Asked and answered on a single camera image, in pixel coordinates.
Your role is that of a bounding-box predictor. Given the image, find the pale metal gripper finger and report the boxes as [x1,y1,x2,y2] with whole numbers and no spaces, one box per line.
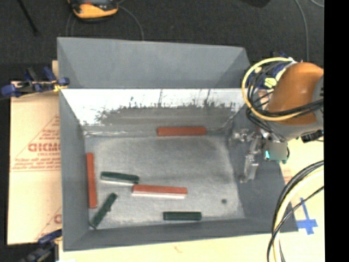
[230,129,257,147]
[239,142,262,184]

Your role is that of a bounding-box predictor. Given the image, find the red-brown flat block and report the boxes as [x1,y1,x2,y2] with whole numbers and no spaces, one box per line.
[131,184,189,200]
[86,152,98,210]
[156,126,208,137]

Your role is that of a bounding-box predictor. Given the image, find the grey metal bin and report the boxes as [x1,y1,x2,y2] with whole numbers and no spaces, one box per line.
[56,37,298,251]

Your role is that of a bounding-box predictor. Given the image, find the dark green flat block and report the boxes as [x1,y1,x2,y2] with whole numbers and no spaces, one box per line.
[100,171,140,186]
[91,192,119,229]
[163,211,203,222]

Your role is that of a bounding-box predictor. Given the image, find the brown cardboard board red print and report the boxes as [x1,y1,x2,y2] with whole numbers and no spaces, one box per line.
[6,87,64,246]

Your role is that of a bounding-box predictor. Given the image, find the black cylinder on white bracket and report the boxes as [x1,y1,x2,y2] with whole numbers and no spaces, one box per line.
[300,129,324,144]

